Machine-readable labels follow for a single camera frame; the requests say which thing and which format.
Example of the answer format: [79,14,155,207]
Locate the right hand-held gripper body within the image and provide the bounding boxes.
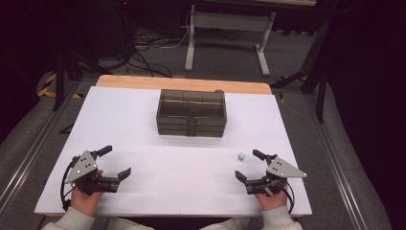
[244,154,308,197]

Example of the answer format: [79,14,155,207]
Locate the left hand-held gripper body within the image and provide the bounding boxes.
[64,149,122,196]

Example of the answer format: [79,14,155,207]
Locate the smoky transparent drawer organizer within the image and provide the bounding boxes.
[155,88,228,139]

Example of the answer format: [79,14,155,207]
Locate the person's right hand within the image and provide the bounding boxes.
[254,184,289,212]

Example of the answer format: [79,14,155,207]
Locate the person's left hand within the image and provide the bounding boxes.
[70,170,105,218]

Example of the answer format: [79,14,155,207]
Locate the white board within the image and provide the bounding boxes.
[34,85,313,218]

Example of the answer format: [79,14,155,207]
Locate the yellow and black floor tape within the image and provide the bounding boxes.
[36,73,83,100]

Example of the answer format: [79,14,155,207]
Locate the black metal stand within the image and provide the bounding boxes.
[52,47,113,112]
[269,12,330,125]

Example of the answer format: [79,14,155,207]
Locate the wooden table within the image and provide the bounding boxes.
[95,74,273,96]

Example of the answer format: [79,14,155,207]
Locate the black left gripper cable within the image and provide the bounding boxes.
[59,155,81,213]

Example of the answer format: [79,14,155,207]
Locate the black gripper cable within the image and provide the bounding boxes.
[280,178,296,215]
[59,155,81,213]

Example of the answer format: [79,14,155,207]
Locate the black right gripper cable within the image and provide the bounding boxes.
[280,178,296,215]

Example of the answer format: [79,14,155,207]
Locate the metal floor rail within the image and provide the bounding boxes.
[0,80,81,210]
[302,94,369,230]

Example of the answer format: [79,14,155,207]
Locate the bundle of black cables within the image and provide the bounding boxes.
[116,0,174,79]

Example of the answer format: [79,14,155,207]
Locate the white cable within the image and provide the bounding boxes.
[158,11,193,50]

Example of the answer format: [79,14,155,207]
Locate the white metal desk frame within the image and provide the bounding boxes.
[184,3,278,78]

